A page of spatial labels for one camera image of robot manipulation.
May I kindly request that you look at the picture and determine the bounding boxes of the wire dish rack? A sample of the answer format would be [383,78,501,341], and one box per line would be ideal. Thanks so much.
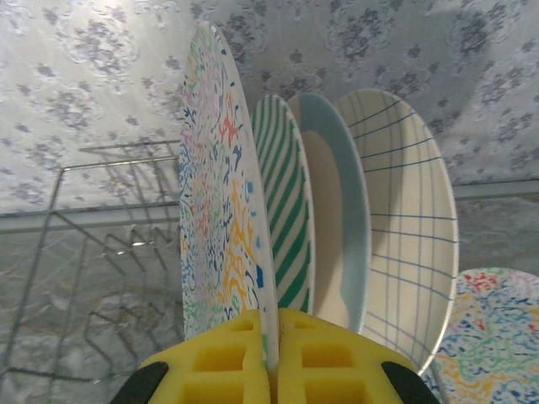
[0,141,189,384]

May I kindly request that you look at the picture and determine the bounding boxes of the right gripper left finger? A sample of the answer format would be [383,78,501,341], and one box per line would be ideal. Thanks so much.
[113,309,271,404]

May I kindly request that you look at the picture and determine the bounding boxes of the floral cloth backdrop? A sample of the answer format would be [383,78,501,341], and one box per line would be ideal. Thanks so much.
[0,0,539,215]

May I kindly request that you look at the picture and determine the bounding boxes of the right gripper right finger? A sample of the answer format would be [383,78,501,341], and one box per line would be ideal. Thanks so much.
[276,306,439,404]

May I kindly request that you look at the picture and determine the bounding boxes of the green white striped plate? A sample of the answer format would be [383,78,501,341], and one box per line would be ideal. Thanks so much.
[251,94,317,315]

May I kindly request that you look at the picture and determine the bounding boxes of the red blue pink colourblock plate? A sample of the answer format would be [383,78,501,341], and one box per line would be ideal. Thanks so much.
[286,92,372,333]

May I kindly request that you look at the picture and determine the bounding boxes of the multicolour squiggle pattern plate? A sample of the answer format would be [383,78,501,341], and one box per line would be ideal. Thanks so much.
[179,23,281,374]
[420,267,539,404]

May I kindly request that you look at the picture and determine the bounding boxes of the white plate blue grid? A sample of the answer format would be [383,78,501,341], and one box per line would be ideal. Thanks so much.
[334,88,460,378]

